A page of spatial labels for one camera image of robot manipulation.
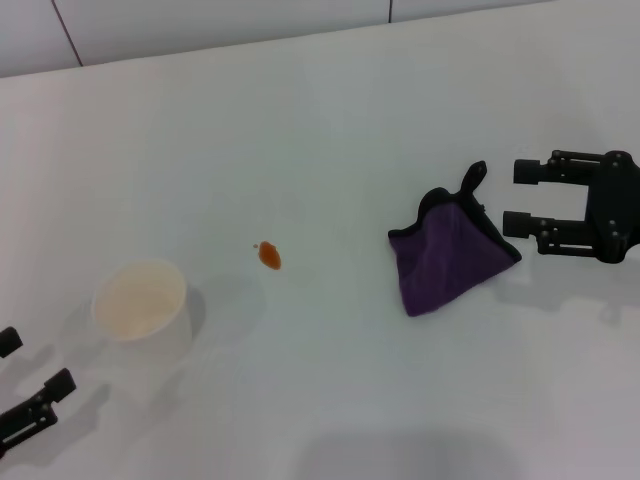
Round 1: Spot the purple-blue rag with black trim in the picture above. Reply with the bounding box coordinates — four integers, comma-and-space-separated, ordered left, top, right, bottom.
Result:
387, 159, 523, 318

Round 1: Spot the white paper cup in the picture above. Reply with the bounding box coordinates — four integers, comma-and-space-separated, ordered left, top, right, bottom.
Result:
91, 258, 194, 359

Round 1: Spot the brown liquid stain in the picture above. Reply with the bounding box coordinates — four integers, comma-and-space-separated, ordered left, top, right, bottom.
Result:
251, 240, 284, 272

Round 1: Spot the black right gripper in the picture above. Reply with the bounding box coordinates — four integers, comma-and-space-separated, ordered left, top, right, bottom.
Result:
502, 148, 640, 266

